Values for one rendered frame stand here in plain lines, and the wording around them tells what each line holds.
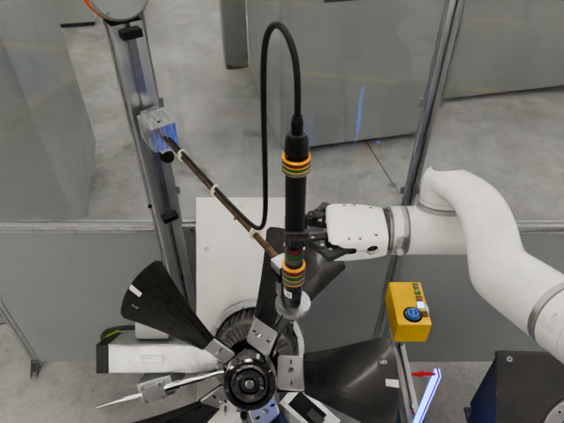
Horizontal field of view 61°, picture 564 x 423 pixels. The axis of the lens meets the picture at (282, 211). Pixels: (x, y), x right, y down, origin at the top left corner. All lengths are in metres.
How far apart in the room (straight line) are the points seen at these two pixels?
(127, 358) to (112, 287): 0.85
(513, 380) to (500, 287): 0.63
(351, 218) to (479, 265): 0.22
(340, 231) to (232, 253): 0.61
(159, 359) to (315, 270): 0.49
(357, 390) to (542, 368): 0.44
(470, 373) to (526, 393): 1.41
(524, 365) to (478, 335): 1.22
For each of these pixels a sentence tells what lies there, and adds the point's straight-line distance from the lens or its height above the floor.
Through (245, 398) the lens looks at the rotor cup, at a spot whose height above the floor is 1.20.
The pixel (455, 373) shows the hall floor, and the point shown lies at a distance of 2.70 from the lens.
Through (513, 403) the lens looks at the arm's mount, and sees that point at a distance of 1.32.
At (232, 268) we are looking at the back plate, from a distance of 1.36.
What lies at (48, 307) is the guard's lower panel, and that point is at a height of 0.49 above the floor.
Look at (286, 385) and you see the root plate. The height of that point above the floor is 1.19.
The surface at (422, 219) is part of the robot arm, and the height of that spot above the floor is 1.69.
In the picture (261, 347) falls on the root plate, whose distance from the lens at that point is 1.16.
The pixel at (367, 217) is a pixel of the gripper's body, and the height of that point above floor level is 1.68.
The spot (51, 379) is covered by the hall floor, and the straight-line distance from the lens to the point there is 2.79.
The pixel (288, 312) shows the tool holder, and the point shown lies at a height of 1.46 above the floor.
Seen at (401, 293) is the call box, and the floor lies 1.07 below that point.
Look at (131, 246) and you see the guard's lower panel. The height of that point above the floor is 0.89.
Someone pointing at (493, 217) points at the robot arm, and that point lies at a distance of 0.74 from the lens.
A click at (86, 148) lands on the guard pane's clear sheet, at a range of 1.71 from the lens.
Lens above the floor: 2.22
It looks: 42 degrees down
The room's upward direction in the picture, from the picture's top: straight up
